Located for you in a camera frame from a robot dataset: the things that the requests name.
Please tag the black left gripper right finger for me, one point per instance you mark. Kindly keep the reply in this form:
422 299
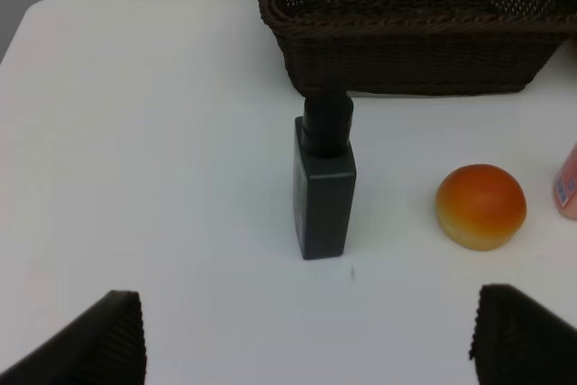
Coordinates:
516 340

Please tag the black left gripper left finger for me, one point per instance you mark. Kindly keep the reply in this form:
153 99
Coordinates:
104 345

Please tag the pink squeeze bottle white cap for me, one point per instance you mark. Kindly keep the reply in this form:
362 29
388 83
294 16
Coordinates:
564 187

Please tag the black pump dispenser bottle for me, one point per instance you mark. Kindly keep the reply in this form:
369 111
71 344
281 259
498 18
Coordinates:
324 174

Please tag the orange round bread bun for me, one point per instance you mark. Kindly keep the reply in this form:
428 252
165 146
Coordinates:
480 206

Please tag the dark brown wicker basket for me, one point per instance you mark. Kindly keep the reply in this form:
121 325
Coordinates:
417 47

